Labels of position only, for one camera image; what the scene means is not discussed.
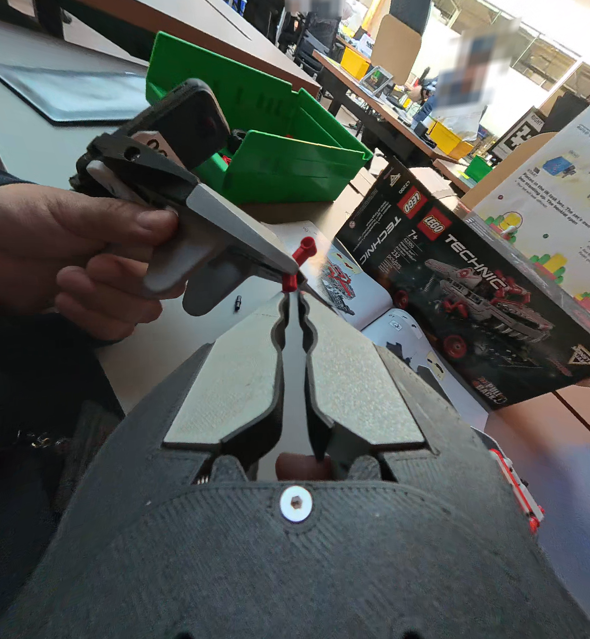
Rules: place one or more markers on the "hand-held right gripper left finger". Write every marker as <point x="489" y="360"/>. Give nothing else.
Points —
<point x="235" y="379"/>

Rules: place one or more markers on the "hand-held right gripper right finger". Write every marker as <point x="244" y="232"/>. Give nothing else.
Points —
<point x="360" y="389"/>

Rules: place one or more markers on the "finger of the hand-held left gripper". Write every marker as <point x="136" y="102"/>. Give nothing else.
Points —
<point x="235" y="222"/>
<point x="270" y="268"/>

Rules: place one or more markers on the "red angled lego connector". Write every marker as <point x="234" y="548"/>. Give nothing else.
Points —
<point x="305" y="247"/>

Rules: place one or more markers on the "grey red lego vehicle model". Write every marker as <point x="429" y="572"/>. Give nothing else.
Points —
<point x="517" y="489"/>

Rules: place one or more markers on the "lego instruction booklet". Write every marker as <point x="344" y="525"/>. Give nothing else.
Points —
<point x="370" y="299"/>

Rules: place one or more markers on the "black lego set box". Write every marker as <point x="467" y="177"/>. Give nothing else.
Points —
<point x="474" y="279"/>

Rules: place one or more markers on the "person's left hand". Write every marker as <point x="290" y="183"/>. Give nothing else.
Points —
<point x="50" y="239"/>

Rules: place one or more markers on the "green plastic bin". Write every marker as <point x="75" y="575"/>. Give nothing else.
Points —
<point x="275" y="164"/>

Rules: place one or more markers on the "dark flat sheet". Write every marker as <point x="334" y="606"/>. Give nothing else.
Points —
<point x="75" y="95"/>

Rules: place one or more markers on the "grey wood-edged table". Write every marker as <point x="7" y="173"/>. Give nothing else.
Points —
<point x="200" y="35"/>

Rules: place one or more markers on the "wood-edged background table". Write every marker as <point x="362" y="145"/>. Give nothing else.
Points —
<point x="375" y="107"/>

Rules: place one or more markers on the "yellow plastic bin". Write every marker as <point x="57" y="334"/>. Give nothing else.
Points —
<point x="355" y="62"/>
<point x="449" y="140"/>

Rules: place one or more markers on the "small green bin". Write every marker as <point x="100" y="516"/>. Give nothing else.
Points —
<point x="478" y="168"/>

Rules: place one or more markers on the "brown cardboard panel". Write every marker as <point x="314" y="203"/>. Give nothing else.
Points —
<point x="395" y="50"/>

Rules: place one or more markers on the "person's dark trousers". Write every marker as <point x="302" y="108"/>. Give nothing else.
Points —
<point x="25" y="499"/>

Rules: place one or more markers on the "cardboard stand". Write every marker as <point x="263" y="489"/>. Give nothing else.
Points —
<point x="514" y="164"/>

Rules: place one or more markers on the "white printed instruction card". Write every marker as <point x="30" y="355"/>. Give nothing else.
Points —
<point x="549" y="199"/>

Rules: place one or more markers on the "black office chair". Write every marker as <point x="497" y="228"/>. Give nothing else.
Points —
<point x="410" y="15"/>

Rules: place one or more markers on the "black white tag card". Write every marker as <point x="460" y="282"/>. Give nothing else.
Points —
<point x="517" y="132"/>

